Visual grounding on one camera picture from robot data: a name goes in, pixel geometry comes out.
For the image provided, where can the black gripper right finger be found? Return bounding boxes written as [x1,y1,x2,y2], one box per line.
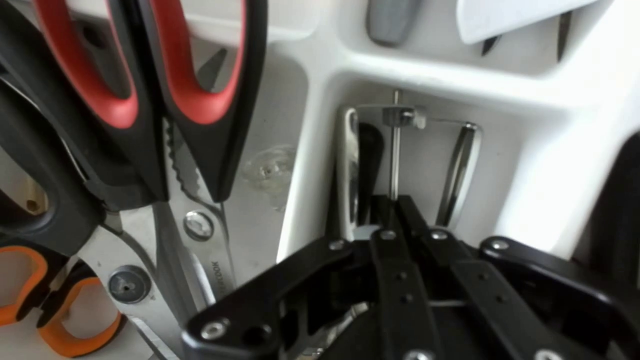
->
[399,194,640,360]

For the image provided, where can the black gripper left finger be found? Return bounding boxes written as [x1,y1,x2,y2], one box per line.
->
[180,192,447,360]

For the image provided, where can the red handled scissors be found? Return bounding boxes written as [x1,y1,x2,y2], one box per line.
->
[0,0,272,316]

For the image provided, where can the white cutlery tray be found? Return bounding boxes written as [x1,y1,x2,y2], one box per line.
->
[0,0,640,360]

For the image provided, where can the brass capped grey tool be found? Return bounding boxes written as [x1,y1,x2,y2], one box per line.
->
[365,0,426,49]

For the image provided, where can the black handled kitchen shears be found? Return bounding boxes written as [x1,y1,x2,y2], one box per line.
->
[0,77,206,360]

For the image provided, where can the orange handled scissors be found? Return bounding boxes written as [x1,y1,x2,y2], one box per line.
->
[0,241,129,360]

